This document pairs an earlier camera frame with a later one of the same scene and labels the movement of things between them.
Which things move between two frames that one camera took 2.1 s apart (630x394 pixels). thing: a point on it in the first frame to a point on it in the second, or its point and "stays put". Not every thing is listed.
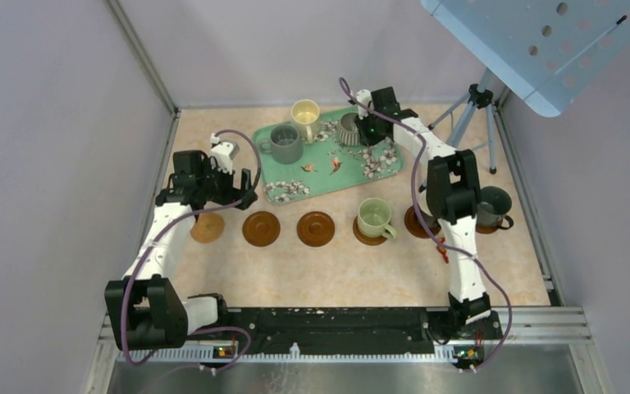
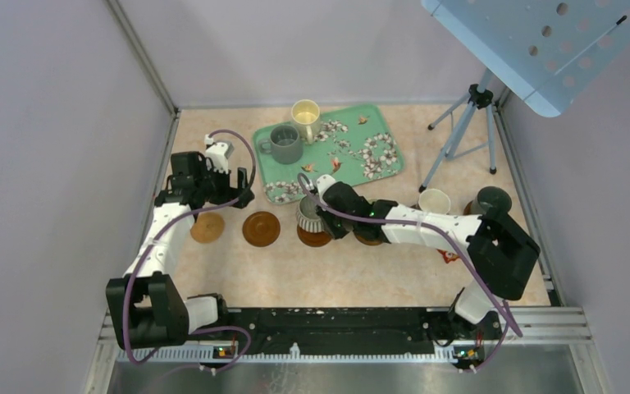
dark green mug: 494,204 stays put
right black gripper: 365,139 to 336,233
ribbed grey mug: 348,130 to 307,218
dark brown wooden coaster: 261,228 stays put
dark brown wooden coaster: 372,240 stays put
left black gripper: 232,193 stays put
